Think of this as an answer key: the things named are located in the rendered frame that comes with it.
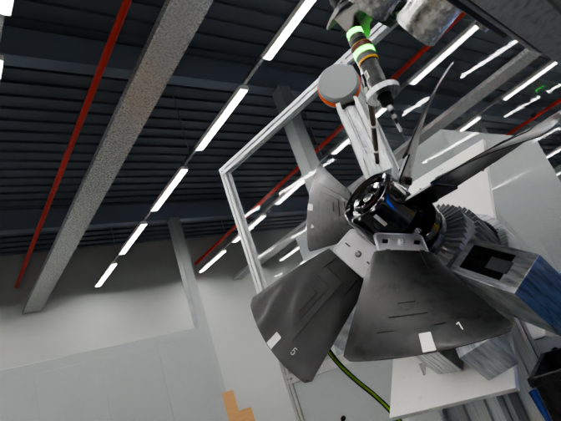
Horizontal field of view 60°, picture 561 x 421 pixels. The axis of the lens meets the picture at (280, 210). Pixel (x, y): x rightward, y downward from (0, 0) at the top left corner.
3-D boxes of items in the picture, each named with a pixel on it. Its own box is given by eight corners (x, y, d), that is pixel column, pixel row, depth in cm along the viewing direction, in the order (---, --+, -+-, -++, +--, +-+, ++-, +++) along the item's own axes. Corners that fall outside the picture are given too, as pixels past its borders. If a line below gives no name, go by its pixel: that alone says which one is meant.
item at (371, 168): (373, 188, 161) (363, 166, 164) (393, 180, 160) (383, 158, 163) (371, 178, 152) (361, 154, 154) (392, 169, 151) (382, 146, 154)
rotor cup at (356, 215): (376, 235, 105) (333, 200, 101) (428, 192, 100) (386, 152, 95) (388, 277, 93) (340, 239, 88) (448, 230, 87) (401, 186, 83)
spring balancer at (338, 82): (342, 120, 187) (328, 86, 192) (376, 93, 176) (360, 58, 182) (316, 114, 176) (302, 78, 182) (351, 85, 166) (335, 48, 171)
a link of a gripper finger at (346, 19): (327, 41, 100) (365, 12, 95) (318, 19, 102) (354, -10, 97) (335, 47, 102) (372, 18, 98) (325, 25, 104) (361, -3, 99)
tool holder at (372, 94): (368, 115, 101) (351, 78, 104) (401, 102, 100) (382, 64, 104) (366, 93, 93) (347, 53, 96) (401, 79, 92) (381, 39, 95)
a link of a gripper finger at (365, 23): (347, 52, 105) (375, 20, 98) (338, 31, 107) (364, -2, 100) (358, 53, 107) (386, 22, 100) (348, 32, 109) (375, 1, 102)
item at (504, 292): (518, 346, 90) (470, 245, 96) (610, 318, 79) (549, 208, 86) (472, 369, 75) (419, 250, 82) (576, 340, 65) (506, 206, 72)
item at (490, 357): (489, 381, 81) (475, 349, 87) (520, 363, 78) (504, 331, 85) (459, 358, 78) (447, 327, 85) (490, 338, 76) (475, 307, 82)
